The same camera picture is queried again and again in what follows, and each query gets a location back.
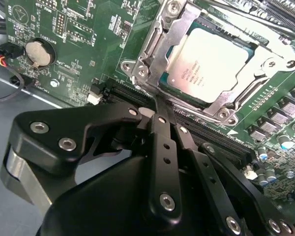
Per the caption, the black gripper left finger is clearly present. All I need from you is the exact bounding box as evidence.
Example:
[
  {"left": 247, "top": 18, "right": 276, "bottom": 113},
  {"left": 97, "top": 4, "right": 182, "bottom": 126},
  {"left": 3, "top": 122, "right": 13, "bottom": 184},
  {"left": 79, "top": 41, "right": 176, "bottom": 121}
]
[{"left": 0, "top": 95, "right": 183, "bottom": 223}]

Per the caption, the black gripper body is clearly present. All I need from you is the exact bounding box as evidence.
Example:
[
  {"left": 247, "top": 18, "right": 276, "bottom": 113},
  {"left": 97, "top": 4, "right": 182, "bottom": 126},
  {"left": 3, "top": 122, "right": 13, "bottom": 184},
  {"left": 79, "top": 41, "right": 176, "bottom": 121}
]
[{"left": 39, "top": 156, "right": 223, "bottom": 236}]

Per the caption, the metal socket locking lever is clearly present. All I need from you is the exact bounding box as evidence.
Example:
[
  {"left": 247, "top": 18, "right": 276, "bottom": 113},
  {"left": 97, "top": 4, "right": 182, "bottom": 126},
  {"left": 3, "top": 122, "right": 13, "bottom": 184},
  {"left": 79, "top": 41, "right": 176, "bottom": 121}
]
[
  {"left": 206, "top": 0, "right": 295, "bottom": 37},
  {"left": 131, "top": 76, "right": 236, "bottom": 126}
]

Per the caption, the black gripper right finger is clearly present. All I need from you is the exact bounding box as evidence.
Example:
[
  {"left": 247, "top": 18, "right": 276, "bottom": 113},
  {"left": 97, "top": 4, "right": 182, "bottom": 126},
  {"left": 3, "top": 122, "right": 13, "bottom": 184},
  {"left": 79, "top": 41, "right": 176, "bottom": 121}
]
[{"left": 167, "top": 98, "right": 295, "bottom": 236}]

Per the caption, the silver CPU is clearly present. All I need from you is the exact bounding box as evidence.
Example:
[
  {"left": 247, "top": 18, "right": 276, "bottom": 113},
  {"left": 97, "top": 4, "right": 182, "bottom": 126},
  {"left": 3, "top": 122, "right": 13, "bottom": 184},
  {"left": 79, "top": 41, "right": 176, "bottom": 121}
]
[{"left": 158, "top": 21, "right": 260, "bottom": 109}]

